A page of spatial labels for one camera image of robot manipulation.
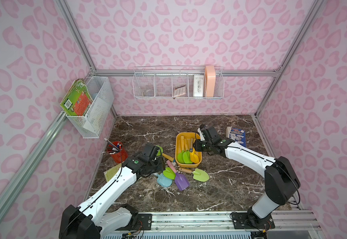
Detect white mesh wall basket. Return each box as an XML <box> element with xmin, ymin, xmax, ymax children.
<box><xmin>60</xmin><ymin>76</ymin><xmax>114</xmax><ymax>138</ymax></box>

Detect small pink calculator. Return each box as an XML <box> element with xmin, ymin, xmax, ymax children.
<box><xmin>173</xmin><ymin>85</ymin><xmax>187</xmax><ymax>98</ymax></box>

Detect blue shovel wooden handle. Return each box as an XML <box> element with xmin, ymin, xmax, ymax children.
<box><xmin>189</xmin><ymin>138</ymin><xmax>194</xmax><ymax>153</ymax></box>

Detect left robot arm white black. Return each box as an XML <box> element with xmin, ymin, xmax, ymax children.
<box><xmin>59</xmin><ymin>142</ymin><xmax>165</xmax><ymax>239</ymax></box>

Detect purple shovel pink handle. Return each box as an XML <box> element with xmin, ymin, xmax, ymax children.
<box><xmin>166</xmin><ymin>160</ymin><xmax>190</xmax><ymax>191</ymax></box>

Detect round clear object on shelf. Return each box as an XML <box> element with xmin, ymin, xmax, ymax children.
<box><xmin>142</xmin><ymin>86</ymin><xmax>154</xmax><ymax>97</ymax></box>

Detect white box on shelf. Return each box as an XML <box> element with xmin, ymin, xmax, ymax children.
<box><xmin>193</xmin><ymin>75</ymin><xmax>204</xmax><ymax>97</ymax></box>

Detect white wire wall shelf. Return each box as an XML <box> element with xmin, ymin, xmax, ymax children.
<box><xmin>132</xmin><ymin>66</ymin><xmax>225</xmax><ymax>100</ymax></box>

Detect yellow plastic shovel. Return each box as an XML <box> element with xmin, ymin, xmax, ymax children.
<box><xmin>190</xmin><ymin>147</ymin><xmax>200</xmax><ymax>164</ymax></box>

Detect yellow green booklet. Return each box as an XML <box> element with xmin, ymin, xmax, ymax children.
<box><xmin>104</xmin><ymin>163</ymin><xmax>122</xmax><ymax>182</ymax></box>

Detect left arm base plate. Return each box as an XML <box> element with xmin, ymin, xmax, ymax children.
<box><xmin>116</xmin><ymin>213</ymin><xmax>152</xmax><ymax>231</ymax></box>

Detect white papers in basket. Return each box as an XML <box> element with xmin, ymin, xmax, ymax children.
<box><xmin>83</xmin><ymin>96</ymin><xmax>111</xmax><ymax>138</ymax></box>

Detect light green shovel wooden handle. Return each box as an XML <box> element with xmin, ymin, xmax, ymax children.
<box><xmin>178</xmin><ymin>135</ymin><xmax>185</xmax><ymax>164</ymax></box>

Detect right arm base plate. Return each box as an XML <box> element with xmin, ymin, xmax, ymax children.
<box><xmin>229</xmin><ymin>212</ymin><xmax>276</xmax><ymax>230</ymax></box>

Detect yellow plastic storage box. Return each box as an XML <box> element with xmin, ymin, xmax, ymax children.
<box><xmin>175</xmin><ymin>132</ymin><xmax>202</xmax><ymax>168</ymax></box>

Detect blue white book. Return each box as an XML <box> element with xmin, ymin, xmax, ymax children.
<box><xmin>226</xmin><ymin>126</ymin><xmax>247</xmax><ymax>147</ymax></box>

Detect light blue plastic shovel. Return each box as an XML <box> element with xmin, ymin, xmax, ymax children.
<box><xmin>153</xmin><ymin>173</ymin><xmax>173</xmax><ymax>188</ymax></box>

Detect green red book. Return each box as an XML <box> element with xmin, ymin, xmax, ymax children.
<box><xmin>60</xmin><ymin>79</ymin><xmax>93</xmax><ymax>117</ymax></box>

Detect pink box on shelf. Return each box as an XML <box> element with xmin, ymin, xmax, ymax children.
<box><xmin>204</xmin><ymin>65</ymin><xmax>216</xmax><ymax>97</ymax></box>

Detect red pen holder cup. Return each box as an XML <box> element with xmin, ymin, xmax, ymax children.
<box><xmin>103</xmin><ymin>138</ymin><xmax>128</xmax><ymax>163</ymax></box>

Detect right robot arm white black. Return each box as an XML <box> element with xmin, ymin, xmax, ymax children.
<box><xmin>193</xmin><ymin>124</ymin><xmax>301</xmax><ymax>223</ymax></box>

